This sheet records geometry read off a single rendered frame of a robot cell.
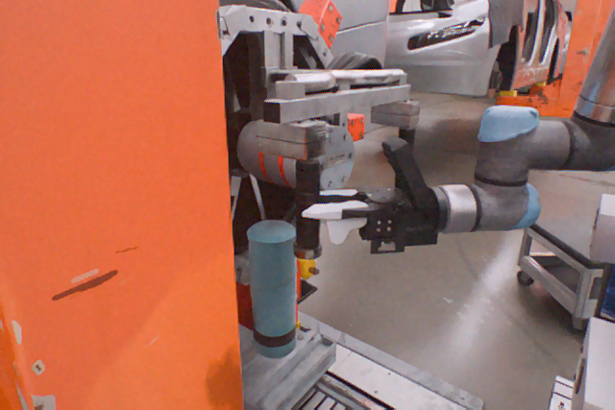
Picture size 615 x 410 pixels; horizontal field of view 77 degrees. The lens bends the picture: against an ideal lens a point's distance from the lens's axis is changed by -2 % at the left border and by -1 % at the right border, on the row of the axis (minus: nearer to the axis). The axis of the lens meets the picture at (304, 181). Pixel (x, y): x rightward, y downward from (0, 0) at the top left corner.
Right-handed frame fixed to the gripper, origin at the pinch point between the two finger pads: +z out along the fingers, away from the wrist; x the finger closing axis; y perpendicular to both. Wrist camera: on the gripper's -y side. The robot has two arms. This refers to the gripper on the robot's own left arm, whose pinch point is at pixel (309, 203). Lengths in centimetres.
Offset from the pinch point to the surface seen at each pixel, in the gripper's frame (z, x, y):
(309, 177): 0.2, -1.9, -4.6
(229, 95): 12.7, 31.3, -12.8
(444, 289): -77, 95, 83
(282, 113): 3.9, -1.6, -13.4
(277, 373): 4, 32, 62
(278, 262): 4.4, 7.6, 13.8
